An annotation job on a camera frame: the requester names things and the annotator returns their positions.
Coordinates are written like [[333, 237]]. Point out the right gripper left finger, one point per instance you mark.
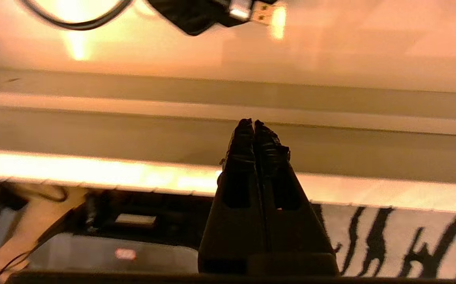
[[232, 228]]

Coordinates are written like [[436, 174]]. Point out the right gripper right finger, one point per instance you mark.
[[295, 232]]

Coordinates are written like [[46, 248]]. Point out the white fabric with black print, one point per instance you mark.
[[401, 236]]

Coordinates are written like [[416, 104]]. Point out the grey housing with red light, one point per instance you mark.
[[74, 252]]

